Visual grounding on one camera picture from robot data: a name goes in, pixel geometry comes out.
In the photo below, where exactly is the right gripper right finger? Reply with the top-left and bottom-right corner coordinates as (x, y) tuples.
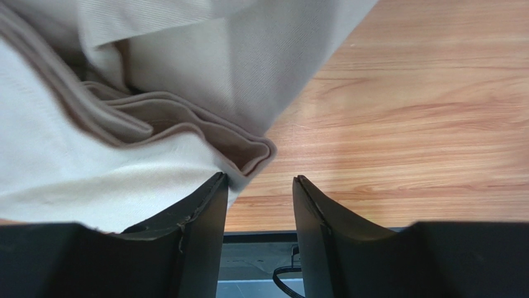
(292, 176), (528, 297)

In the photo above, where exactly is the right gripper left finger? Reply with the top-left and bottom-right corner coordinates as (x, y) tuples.
(1, 173), (228, 297)

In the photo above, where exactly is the beige t shirt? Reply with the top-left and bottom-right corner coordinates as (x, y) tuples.
(1, 1), (375, 232)

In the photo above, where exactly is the black table edge strip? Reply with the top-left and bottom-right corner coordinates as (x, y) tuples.
(219, 230), (301, 281)

